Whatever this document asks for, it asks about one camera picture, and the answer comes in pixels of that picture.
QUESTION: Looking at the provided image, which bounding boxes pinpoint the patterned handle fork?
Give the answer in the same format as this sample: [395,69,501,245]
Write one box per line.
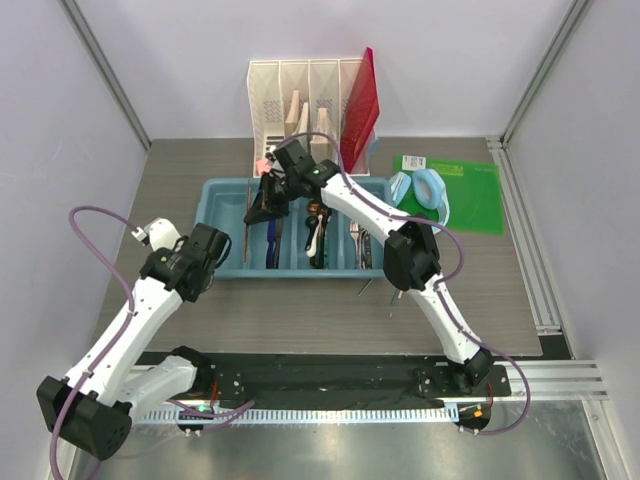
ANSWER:
[361,230,372,269]

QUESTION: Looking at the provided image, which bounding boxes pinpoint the white file organizer rack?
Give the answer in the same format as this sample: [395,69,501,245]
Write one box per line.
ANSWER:
[247,48,377,178]

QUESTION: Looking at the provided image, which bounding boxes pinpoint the green cutting mat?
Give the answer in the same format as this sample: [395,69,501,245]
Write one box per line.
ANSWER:
[393,154,504,236]

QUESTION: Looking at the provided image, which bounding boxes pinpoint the wooden board right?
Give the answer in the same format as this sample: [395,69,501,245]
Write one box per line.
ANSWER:
[310,107,334,163]

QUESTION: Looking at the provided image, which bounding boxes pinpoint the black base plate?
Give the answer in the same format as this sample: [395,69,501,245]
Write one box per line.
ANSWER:
[144,349,511,409]

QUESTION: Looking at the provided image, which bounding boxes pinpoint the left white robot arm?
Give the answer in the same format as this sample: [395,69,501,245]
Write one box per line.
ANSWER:
[36,219,232,461]

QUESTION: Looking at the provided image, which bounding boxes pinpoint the wooden board middle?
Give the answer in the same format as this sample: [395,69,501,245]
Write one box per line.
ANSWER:
[296,102,310,133]

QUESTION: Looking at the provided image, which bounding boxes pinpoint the pink cube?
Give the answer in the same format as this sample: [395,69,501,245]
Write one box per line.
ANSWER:
[255,158,272,176]

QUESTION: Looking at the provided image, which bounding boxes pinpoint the blue headphones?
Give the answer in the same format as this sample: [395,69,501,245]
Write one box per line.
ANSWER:
[389,168,450,226]

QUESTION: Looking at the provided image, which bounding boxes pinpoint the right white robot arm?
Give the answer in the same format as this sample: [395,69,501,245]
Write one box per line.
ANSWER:
[244,139,493,395]

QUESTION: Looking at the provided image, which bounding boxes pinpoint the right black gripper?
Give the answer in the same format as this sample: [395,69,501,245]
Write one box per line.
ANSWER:
[245,173,299,228]

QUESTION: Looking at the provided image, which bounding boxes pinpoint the black knife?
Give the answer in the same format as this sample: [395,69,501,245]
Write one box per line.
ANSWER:
[273,217,285,269]

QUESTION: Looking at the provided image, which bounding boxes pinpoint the gold spoon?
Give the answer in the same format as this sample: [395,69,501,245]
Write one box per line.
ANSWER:
[307,200,325,216]

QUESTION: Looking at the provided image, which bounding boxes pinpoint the black measuring spoon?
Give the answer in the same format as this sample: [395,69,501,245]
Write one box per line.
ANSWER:
[305,215,320,251]

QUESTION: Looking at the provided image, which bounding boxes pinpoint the purple handled utensil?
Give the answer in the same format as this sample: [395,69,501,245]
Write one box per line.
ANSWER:
[265,219,278,269]

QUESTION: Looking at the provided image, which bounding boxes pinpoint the blue plastic cutlery tray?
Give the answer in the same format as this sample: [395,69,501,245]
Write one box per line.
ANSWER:
[195,178,384,280]

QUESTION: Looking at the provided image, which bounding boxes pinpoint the light wooden board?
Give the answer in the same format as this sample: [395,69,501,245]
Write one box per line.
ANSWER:
[284,90,301,137]

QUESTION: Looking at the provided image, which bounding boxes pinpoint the white ceramic spoon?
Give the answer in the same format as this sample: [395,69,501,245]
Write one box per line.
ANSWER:
[305,215,322,258]

